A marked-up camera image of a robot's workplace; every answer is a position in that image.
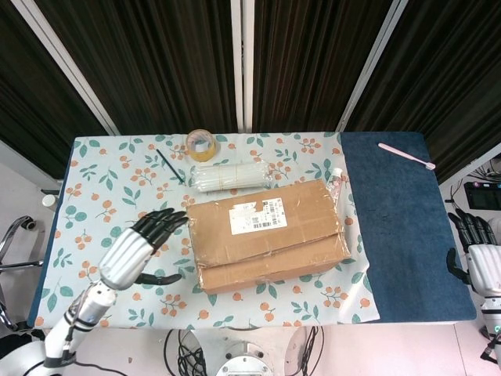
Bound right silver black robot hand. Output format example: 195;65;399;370
445;209;501;294

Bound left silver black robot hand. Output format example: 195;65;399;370
96;208;189;291

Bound brown cardboard box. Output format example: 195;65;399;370
186;178;352;295

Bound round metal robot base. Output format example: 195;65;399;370
214;338;275;376

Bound black electronic device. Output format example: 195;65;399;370
463;180;501;211

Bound floral orange leaf tablecloth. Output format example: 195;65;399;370
34;132;383;329

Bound blue felt table mat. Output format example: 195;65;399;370
26;132;478;328

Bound thin black stick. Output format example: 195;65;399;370
155;148;186;184

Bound chrome office chair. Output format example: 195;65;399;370
0;215;45;272

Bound clear yellowish tape roll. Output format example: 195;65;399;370
185;128;218;162

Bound bundle of white straws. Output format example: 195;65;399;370
190;162;275;193

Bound pink toothbrush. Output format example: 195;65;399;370
377;142;436;171

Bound clear bottle with white cap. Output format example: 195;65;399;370
328;167;346;208

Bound dark pleated curtain panel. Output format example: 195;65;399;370
0;0;114;169
346;0;501;184
34;0;238;135
252;0;400;132

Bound thin black floor cables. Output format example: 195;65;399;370
445;158;501;205

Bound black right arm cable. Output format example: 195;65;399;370
480;332;501;360

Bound black cable bundle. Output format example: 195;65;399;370
163;328;208;376
300;325;326;376

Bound white partition frame post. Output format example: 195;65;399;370
11;0;121;136
335;0;410;132
229;0;255;133

